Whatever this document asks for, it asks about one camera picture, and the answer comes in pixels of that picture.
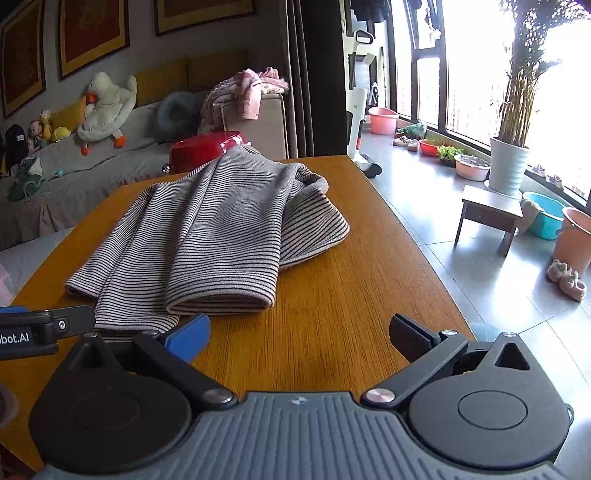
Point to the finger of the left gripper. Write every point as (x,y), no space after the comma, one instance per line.
(72,321)

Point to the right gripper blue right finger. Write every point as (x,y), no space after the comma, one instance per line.
(410,338)

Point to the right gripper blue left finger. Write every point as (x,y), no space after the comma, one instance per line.
(188,339)

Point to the grey striped knit garment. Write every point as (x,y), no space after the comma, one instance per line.
(213,242)

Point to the pink clothes pile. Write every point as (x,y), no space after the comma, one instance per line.
(247,88)

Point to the grey covered sofa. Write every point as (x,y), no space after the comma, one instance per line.
(73,184)

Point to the green knit cloth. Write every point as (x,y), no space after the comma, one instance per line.
(28,179)

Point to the small wooden stool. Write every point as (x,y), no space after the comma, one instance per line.
(493,210)

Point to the black plush toy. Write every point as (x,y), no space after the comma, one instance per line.
(16,148)

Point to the metal bowl planter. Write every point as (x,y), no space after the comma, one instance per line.
(471,167)

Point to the blue plastic basin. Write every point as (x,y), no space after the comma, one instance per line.
(549,219)

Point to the red round stool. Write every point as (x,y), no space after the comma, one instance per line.
(191,153)

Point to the pink bucket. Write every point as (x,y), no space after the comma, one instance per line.
(573,245)

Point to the small plush toys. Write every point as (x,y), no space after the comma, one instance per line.
(41,132)

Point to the pink plastic basin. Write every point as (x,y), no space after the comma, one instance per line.
(383,121)

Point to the white plush goose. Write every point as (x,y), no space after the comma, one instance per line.
(107,108)

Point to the beige armchair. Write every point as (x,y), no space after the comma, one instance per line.
(268,133)

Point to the grey neck pillow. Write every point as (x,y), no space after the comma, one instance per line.
(178,116)

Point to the white floor cleaner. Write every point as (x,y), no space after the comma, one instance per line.
(356,104)

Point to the red framed picture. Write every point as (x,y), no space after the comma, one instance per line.
(173,15)
(89,31)
(22,57)

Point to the dark curtain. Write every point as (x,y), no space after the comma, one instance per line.
(315,71)

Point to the potted bamboo plant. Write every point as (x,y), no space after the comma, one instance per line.
(532,22)

